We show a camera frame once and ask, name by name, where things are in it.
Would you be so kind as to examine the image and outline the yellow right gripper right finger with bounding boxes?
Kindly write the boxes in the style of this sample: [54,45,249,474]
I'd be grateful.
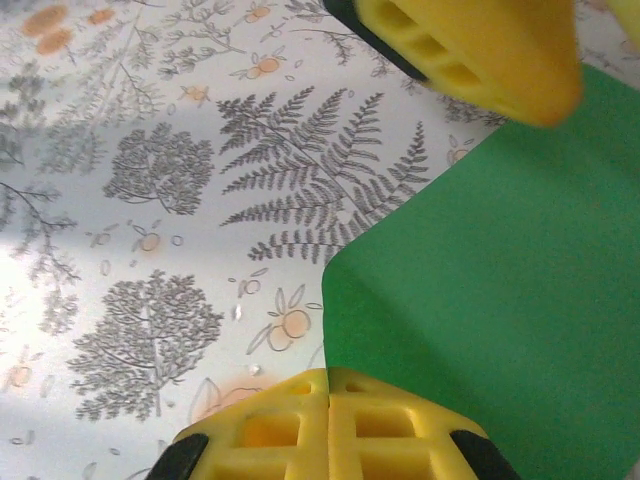
[327,367,524,480]

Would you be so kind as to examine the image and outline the green paper sheet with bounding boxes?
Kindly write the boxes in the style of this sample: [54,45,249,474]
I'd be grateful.
[319,64,640,480]

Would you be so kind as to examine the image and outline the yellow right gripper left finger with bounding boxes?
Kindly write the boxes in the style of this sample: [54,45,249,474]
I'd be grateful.
[149,368,331,480]

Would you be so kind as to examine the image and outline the floral patterned table cover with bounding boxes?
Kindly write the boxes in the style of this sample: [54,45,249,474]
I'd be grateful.
[0,0,640,480]

